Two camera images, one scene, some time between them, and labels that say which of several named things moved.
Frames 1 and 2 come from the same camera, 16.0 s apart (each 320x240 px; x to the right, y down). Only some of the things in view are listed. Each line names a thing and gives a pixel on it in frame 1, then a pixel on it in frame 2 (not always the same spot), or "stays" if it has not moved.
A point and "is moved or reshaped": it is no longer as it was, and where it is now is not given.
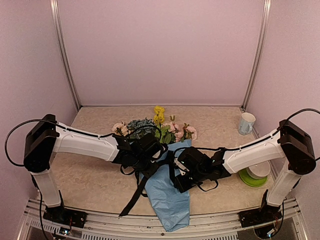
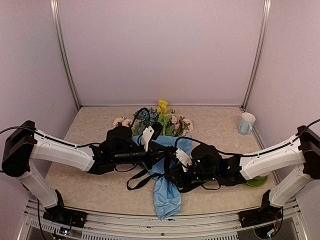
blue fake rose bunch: x=139 y=128 is moved or reshaped
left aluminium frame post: x=55 y=6 stays
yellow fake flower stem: x=159 y=114 is moved or reshaped
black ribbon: x=138 y=191 → x=167 y=161
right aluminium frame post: x=262 y=41 stays
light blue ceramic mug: x=246 y=123 stays
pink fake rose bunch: x=187 y=133 → x=182 y=125
